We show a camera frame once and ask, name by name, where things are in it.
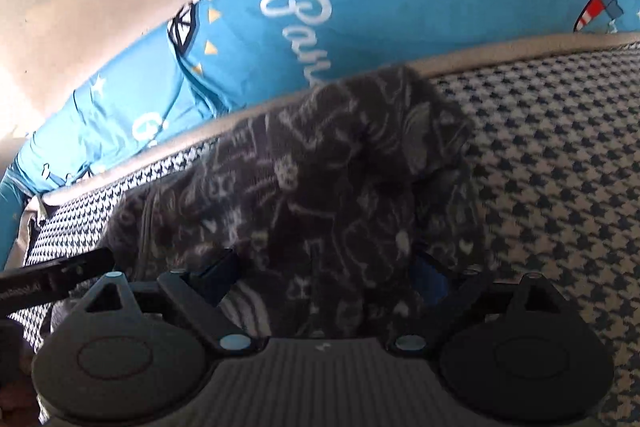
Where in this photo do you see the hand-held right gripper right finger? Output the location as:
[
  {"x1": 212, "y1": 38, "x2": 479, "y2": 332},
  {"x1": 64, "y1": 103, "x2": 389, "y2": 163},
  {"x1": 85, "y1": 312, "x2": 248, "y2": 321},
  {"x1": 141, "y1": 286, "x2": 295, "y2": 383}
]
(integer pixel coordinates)
[{"x1": 387, "y1": 252, "x2": 563, "y2": 355}]

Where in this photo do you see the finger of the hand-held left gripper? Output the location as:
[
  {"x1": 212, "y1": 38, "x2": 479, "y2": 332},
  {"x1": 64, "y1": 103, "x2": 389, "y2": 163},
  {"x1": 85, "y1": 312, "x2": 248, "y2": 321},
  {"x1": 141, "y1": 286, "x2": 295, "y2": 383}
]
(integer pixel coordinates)
[{"x1": 47, "y1": 247, "x2": 117, "y2": 290}]

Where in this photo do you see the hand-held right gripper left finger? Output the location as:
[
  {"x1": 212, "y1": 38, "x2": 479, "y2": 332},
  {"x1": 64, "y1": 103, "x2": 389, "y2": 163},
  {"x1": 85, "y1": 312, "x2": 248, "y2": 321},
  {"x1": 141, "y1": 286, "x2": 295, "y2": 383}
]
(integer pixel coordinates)
[{"x1": 70, "y1": 249, "x2": 261, "y2": 355}]

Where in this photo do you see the grey doodle-print fleece jacket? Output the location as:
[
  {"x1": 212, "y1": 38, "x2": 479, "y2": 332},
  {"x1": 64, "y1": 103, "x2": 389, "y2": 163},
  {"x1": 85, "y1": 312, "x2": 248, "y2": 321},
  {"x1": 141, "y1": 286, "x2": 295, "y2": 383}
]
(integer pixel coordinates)
[{"x1": 47, "y1": 62, "x2": 493, "y2": 340}]

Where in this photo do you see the houndstooth sofa cover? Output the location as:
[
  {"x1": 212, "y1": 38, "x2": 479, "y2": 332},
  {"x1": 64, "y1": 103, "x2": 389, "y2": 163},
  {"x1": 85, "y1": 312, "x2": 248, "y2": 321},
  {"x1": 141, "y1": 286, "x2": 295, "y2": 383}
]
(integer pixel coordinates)
[{"x1": 10, "y1": 32, "x2": 640, "y2": 427}]

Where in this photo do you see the blue cushion with white script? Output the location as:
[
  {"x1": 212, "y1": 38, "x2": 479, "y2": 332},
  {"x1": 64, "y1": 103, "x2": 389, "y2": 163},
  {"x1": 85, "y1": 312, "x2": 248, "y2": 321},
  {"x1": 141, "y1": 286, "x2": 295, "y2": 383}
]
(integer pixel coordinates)
[{"x1": 165, "y1": 0, "x2": 640, "y2": 118}]

